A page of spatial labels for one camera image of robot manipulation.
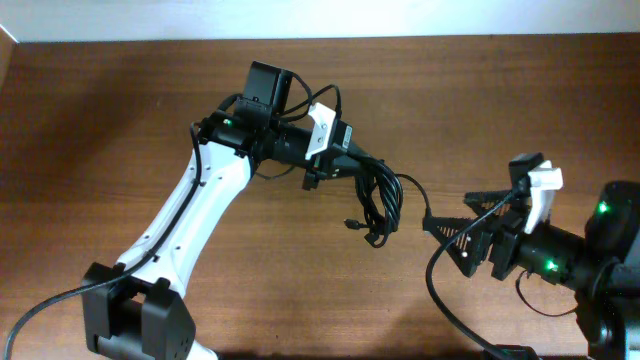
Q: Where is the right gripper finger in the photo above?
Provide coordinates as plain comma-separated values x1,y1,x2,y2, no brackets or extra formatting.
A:
463,190,523,210
422,213,492,278

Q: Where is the thick black cable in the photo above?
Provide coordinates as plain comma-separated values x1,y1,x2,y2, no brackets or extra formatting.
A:
353,153,404,249

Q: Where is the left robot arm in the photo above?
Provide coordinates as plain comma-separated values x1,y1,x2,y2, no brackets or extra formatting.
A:
82,62,363,359

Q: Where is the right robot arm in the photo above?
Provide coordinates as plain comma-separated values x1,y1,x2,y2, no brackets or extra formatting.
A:
423,181,639,359

